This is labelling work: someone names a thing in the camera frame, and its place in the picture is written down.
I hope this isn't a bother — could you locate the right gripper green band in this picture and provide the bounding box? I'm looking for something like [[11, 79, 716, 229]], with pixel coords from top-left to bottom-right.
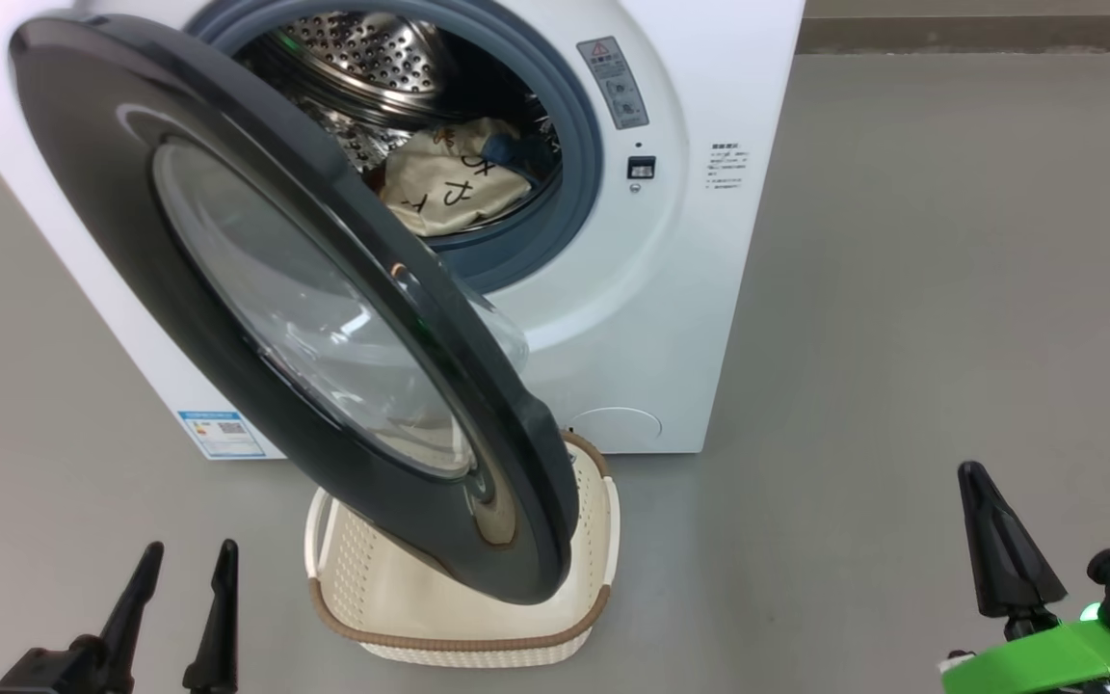
[[940, 461, 1110, 694]]

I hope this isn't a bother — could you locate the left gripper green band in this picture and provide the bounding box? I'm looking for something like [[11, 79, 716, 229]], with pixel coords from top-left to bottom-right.
[[0, 539, 240, 694]]

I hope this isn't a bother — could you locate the dark round glass washer door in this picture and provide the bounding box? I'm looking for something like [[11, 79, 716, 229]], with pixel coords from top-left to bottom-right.
[[8, 12, 580, 606]]

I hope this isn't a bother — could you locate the cream blue lettered cartoon garment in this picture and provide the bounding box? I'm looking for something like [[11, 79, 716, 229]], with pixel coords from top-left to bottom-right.
[[380, 118, 534, 238]]

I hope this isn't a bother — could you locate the blue cartoon print garment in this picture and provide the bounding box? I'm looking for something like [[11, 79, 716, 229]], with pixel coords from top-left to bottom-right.
[[481, 130, 556, 186]]

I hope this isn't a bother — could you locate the cream perforated laundry basket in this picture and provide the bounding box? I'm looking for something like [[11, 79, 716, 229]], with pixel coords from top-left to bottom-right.
[[304, 429, 621, 668]]

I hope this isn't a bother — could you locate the white front-load washing machine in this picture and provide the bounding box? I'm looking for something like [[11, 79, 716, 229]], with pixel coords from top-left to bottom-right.
[[0, 0, 806, 462]]

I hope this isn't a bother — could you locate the grey rubber door gasket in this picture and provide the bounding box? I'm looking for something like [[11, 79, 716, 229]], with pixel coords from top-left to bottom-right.
[[184, 0, 605, 295]]

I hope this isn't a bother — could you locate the blue white energy label sticker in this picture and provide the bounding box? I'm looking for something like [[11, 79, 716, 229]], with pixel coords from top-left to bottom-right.
[[177, 410, 267, 459]]

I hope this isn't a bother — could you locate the round white filter cover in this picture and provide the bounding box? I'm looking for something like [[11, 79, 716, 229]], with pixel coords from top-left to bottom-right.
[[569, 407, 663, 452]]

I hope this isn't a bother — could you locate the small printed text label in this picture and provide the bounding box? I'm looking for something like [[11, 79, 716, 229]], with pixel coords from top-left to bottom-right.
[[705, 143, 751, 191]]

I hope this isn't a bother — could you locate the perforated steel washer drum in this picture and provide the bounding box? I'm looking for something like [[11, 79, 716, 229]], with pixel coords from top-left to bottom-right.
[[232, 10, 561, 237]]

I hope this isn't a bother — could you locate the grey warning sticker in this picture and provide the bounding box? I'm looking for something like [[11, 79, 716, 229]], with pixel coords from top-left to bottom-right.
[[576, 37, 650, 131]]

